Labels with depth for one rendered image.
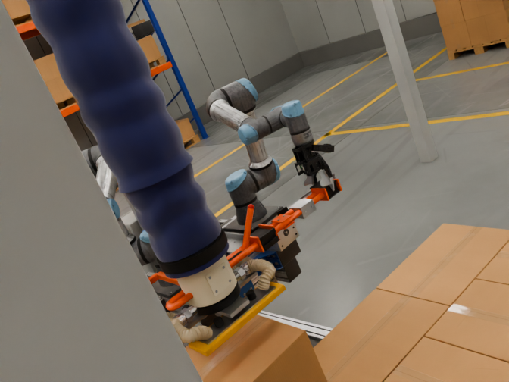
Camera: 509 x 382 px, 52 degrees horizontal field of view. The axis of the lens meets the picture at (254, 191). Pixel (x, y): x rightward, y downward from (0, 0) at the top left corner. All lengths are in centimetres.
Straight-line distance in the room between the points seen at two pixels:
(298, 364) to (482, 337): 74
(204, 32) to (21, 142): 1224
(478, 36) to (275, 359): 764
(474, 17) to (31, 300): 861
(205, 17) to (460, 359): 1127
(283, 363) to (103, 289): 137
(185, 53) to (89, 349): 1180
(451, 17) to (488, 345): 726
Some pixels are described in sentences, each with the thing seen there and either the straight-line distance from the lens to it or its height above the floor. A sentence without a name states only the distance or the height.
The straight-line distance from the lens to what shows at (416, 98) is 510.
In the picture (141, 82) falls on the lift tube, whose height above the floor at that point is 186.
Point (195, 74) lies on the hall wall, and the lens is 1215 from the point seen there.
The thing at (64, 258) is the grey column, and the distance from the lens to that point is 37.
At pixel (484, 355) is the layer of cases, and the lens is 211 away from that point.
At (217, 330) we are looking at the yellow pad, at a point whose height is 112.
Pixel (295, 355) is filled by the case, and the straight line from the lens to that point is 175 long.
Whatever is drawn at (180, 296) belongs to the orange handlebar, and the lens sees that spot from 167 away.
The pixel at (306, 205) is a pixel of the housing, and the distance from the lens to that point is 189.
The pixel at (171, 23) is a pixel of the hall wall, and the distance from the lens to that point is 1211.
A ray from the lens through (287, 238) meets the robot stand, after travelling 242.
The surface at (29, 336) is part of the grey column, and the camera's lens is 37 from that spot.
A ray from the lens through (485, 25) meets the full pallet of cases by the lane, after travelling 880.
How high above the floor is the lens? 193
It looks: 18 degrees down
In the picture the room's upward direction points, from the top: 23 degrees counter-clockwise
